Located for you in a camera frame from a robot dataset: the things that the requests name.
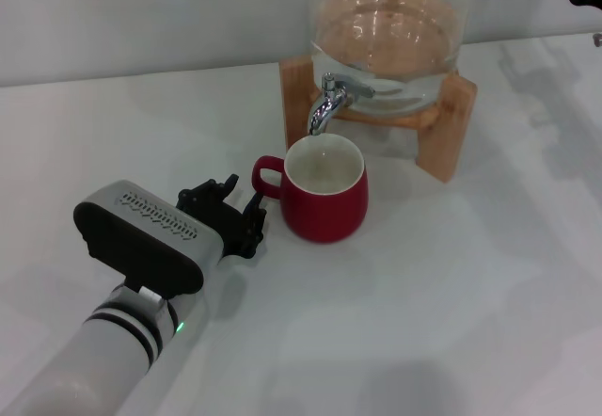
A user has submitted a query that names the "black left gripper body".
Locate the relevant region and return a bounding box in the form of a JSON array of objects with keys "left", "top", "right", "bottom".
[{"left": 186, "top": 198, "right": 246, "bottom": 261}]

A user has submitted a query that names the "red ceramic cup white inside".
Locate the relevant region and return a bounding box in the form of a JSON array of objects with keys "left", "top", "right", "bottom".
[{"left": 252, "top": 134, "right": 371, "bottom": 244}]

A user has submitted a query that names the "chrome dispenser faucet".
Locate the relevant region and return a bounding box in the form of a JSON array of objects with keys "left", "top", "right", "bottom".
[{"left": 308, "top": 72, "right": 376, "bottom": 137}]

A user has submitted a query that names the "wooden dispenser stand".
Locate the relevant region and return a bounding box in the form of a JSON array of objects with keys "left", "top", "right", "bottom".
[{"left": 278, "top": 56, "right": 479, "bottom": 185}]

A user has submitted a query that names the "glass drink dispenser jar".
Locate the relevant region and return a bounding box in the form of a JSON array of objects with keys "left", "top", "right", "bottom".
[{"left": 309, "top": 0, "right": 467, "bottom": 119}]

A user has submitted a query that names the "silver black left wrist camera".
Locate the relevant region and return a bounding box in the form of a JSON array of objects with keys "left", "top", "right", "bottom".
[{"left": 72, "top": 179, "right": 223, "bottom": 297}]

